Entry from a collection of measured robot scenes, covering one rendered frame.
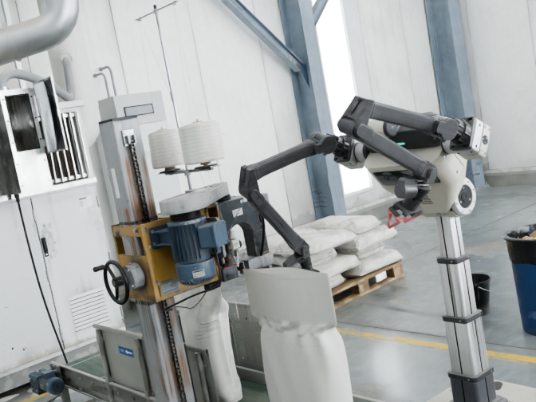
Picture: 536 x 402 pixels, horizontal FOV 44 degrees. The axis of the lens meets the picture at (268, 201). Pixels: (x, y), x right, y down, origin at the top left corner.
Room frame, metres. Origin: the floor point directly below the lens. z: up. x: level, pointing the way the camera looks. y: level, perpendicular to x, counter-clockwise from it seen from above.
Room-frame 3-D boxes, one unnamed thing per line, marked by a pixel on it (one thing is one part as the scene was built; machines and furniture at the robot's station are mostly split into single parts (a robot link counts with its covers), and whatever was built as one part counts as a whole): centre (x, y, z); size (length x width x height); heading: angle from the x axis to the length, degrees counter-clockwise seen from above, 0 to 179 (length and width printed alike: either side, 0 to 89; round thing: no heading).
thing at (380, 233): (6.14, -0.79, 0.44); 0.68 x 0.44 x 0.15; 131
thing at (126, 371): (3.16, 0.71, 0.54); 1.05 x 0.02 x 0.41; 41
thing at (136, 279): (2.61, 0.59, 1.14); 0.11 x 0.06 x 0.11; 41
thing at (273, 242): (6.03, -0.07, 0.56); 0.66 x 0.43 x 0.15; 128
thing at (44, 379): (3.93, 1.50, 0.35); 0.30 x 0.15 x 0.15; 41
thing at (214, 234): (2.50, 0.23, 1.25); 0.10 x 0.08 x 0.12; 156
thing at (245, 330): (3.51, 0.31, 0.54); 1.05 x 0.02 x 0.41; 41
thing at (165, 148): (2.84, 0.39, 1.61); 0.15 x 0.14 x 0.17; 41
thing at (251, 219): (2.99, 0.22, 1.21); 0.30 x 0.25 x 0.30; 41
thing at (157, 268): (2.75, 0.46, 1.18); 0.34 x 0.25 x 0.31; 131
